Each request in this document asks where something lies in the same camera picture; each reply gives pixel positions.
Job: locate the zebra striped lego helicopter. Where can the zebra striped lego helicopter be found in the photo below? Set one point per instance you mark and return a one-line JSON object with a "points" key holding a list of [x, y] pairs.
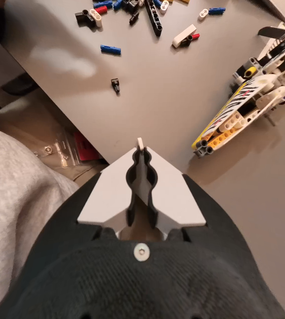
{"points": [[234, 107]]}

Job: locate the pile of loose lego pieces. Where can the pile of loose lego pieces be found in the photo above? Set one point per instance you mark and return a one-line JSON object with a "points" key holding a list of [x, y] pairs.
{"points": [[155, 20]]}

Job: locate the blue lego pin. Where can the blue lego pin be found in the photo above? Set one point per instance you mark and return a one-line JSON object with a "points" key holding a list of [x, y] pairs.
{"points": [[110, 49], [217, 10]]}

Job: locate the clear badge holder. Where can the clear badge holder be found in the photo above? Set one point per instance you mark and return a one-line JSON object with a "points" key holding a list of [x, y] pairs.
{"points": [[65, 152]]}

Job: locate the black small lego connector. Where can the black small lego connector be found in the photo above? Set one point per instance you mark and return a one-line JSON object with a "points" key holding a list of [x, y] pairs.
{"points": [[115, 84]]}

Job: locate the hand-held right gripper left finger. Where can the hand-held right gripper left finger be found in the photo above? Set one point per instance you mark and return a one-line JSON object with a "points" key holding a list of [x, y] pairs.
{"points": [[102, 199]]}

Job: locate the white small lego connector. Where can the white small lego connector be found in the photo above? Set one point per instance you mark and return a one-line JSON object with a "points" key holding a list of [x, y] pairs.
{"points": [[203, 13]]}

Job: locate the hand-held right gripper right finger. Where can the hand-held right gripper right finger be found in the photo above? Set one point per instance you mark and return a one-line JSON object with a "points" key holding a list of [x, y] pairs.
{"points": [[179, 199]]}

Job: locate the white lego beam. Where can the white lego beam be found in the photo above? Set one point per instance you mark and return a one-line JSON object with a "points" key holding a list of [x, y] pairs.
{"points": [[183, 35]]}

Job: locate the small white lego piece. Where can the small white lego piece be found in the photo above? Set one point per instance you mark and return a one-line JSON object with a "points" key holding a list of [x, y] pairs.
{"points": [[139, 143]]}

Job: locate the person's grey hoodie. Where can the person's grey hoodie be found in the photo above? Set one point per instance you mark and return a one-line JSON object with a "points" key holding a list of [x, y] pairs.
{"points": [[13, 199]]}

